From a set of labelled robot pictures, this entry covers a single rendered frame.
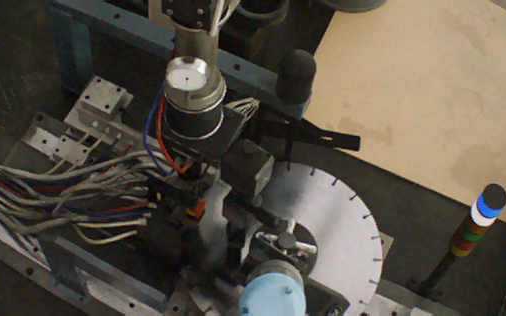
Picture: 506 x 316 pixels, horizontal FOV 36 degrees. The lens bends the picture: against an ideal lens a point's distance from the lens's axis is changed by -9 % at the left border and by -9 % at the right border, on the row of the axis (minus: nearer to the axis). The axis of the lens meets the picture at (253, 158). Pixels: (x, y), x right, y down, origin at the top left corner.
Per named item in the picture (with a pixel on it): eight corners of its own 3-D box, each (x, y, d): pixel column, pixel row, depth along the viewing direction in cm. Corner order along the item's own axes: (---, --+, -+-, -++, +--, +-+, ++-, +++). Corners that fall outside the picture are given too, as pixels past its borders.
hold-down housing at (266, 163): (265, 213, 124) (279, 145, 106) (246, 237, 121) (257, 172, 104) (233, 192, 125) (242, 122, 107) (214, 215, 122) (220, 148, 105)
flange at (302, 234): (312, 218, 137) (314, 212, 135) (321, 280, 132) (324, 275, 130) (244, 224, 136) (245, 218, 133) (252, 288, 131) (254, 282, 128)
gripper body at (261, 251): (261, 230, 120) (258, 242, 108) (310, 262, 120) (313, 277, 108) (232, 273, 121) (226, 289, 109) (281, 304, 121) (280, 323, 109)
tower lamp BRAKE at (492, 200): (504, 199, 121) (510, 190, 118) (496, 222, 119) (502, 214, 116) (481, 187, 122) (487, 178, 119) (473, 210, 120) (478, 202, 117)
